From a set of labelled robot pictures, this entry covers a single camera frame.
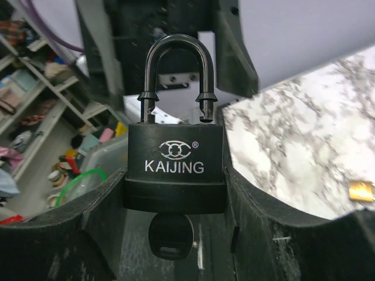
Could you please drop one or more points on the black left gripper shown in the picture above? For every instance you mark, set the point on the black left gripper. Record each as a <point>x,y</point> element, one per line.
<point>117,36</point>

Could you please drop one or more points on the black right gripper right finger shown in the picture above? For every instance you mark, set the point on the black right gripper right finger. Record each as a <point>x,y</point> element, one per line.
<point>279,242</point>

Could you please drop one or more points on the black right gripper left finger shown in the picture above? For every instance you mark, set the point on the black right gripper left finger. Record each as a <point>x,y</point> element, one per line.
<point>80,240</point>

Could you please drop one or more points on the black-headed key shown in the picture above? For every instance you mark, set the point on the black-headed key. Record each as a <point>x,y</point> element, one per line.
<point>171,236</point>

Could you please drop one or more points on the black Kaijing padlock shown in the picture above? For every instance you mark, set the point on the black Kaijing padlock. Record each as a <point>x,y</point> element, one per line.
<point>176,168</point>

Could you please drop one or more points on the small brass padlock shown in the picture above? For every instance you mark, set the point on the small brass padlock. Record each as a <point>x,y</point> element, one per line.
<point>361,191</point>

